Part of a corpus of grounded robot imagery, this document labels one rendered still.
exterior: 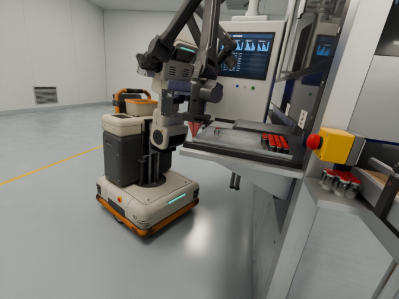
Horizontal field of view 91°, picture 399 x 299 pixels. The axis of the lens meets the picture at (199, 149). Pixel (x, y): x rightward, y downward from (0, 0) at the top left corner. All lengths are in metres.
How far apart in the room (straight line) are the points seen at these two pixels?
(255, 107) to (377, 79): 1.03
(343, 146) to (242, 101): 1.13
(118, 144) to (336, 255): 1.30
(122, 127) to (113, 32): 6.52
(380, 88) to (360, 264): 0.53
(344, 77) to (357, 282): 0.65
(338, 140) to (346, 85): 0.16
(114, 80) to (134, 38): 1.55
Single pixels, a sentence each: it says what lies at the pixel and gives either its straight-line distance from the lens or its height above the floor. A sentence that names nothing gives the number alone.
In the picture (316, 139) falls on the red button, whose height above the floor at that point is 1.01.
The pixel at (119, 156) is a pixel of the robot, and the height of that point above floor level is 0.55.
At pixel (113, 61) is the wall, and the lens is 7.74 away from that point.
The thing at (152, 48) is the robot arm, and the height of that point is 1.24.
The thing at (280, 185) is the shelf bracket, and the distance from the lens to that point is 0.78.
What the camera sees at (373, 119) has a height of 1.06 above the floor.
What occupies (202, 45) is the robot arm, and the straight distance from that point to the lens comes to 0.80.
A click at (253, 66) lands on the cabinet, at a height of 1.26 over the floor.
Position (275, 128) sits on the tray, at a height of 0.89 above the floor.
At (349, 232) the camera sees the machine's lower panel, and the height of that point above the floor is 0.72.
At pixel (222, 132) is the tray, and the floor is 0.89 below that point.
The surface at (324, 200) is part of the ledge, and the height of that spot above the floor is 0.88.
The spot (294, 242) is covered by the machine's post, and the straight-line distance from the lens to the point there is 0.79.
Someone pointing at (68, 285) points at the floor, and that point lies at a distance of 1.47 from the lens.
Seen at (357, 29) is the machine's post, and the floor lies 1.26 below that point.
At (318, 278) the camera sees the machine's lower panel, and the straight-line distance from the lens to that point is 0.90.
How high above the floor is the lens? 1.11
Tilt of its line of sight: 19 degrees down
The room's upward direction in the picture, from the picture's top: 6 degrees clockwise
